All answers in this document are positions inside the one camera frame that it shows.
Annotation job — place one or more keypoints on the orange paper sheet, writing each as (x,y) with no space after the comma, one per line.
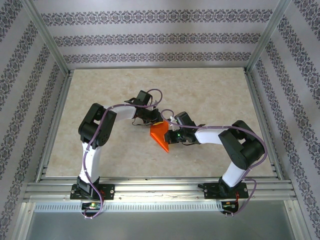
(158,135)

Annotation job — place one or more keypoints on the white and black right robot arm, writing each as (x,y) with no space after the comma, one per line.
(245,147)

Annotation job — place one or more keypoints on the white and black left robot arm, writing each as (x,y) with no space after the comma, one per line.
(97,127)

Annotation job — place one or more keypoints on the small circuit board with LED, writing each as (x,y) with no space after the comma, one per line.
(228,204)
(92,205)

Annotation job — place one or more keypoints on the grey metal shelf panel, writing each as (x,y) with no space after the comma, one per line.
(160,227)

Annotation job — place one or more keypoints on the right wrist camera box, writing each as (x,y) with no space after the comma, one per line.
(173,122)

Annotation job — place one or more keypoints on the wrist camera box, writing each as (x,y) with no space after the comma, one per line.
(173,122)
(155,103)

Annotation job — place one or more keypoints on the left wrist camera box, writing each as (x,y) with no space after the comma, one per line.
(155,103)

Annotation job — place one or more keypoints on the long aluminium base rail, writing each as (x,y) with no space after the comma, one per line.
(160,191)

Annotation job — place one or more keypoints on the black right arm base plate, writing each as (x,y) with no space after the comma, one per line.
(211,191)

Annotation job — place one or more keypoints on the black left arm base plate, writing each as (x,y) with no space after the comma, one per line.
(108,191)

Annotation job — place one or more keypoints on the aluminium side rail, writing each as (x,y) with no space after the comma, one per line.
(56,120)
(257,100)

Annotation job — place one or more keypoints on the aluminium corner post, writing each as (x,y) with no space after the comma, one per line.
(48,37)
(266,37)

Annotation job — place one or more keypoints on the short aluminium frame post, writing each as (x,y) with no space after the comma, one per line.
(297,225)
(22,225)

